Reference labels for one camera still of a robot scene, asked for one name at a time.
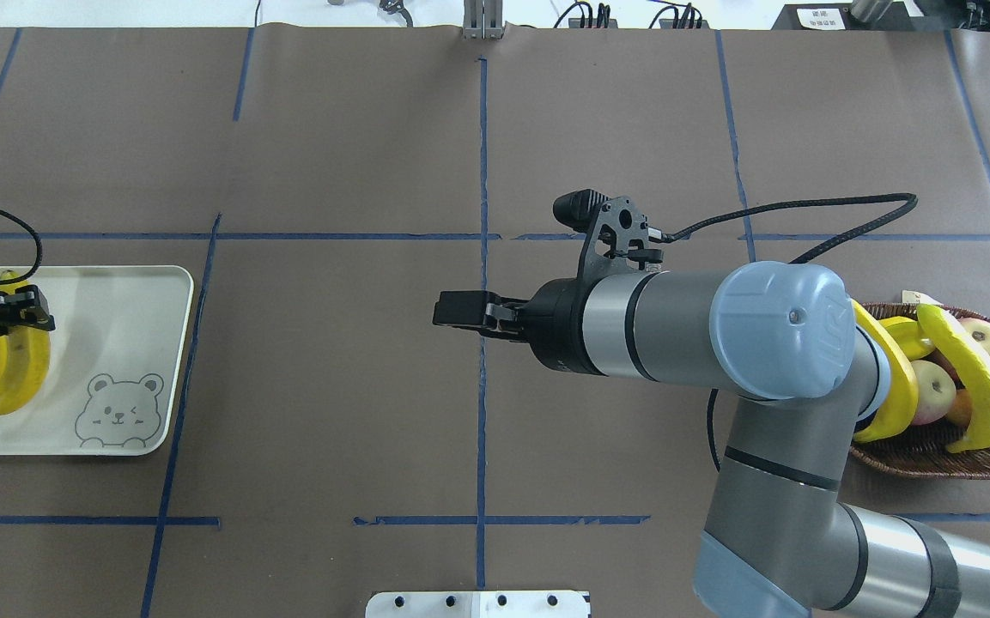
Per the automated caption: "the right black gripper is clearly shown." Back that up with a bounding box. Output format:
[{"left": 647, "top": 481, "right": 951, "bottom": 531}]
[{"left": 433, "top": 278, "right": 601, "bottom": 375}]

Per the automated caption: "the yellow star fruit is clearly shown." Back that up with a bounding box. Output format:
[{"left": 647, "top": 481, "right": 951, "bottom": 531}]
[{"left": 878, "top": 316, "right": 937, "bottom": 361}]

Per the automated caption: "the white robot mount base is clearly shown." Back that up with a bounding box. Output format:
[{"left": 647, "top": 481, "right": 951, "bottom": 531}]
[{"left": 365, "top": 590, "right": 592, "bottom": 617}]

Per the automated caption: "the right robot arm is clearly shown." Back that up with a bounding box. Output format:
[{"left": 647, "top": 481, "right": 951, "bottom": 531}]
[{"left": 432, "top": 261, "right": 990, "bottom": 617}]

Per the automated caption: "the right black braided cable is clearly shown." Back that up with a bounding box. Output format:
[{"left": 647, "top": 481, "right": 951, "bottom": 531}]
[{"left": 663, "top": 192, "right": 920, "bottom": 265}]

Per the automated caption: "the white bear tray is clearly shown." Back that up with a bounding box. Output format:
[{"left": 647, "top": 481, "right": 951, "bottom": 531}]
[{"left": 0, "top": 265, "right": 195, "bottom": 457}]

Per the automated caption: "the aluminium frame post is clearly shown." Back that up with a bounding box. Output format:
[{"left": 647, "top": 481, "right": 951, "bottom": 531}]
[{"left": 462, "top": 0, "right": 506, "bottom": 40}]

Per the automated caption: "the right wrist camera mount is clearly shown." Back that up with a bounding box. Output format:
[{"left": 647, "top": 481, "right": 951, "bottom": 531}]
[{"left": 552, "top": 189, "right": 663, "bottom": 282}]

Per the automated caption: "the paper tag on basket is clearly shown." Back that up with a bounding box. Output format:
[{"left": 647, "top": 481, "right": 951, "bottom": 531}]
[{"left": 902, "top": 290, "right": 944, "bottom": 306}]

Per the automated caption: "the green white apple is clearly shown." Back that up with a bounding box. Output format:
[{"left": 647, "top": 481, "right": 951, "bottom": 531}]
[{"left": 958, "top": 318, "right": 990, "bottom": 356}]

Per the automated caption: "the pink white peach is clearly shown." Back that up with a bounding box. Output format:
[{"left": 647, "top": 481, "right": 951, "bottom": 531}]
[{"left": 910, "top": 360, "right": 957, "bottom": 426}]

